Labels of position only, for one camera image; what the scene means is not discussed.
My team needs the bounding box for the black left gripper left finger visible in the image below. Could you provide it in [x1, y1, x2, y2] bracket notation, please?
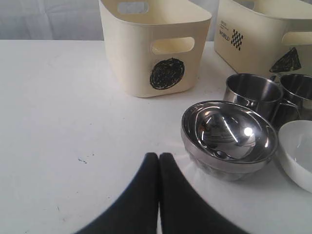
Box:
[78, 153, 159, 234]

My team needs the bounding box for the cream bin with triangle mark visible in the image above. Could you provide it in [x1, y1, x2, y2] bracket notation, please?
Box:
[214, 0, 312, 77]

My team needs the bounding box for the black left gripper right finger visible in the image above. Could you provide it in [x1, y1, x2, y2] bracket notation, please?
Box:
[159, 153, 246, 234]

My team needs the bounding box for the white ceramic bowl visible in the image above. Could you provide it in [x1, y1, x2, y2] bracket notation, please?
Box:
[278, 120, 312, 193]

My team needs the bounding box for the stainless steel mug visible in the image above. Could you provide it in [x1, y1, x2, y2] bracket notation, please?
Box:
[223, 73, 301, 129]
[270, 74, 312, 125]

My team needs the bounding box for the cream bin with circle mark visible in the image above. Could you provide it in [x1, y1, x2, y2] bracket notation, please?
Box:
[98, 0, 212, 98]

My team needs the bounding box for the stainless steel bowl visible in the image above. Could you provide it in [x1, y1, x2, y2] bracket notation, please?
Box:
[181, 100, 278, 181]

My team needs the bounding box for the white backdrop curtain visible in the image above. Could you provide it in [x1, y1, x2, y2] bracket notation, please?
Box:
[0, 0, 312, 42]

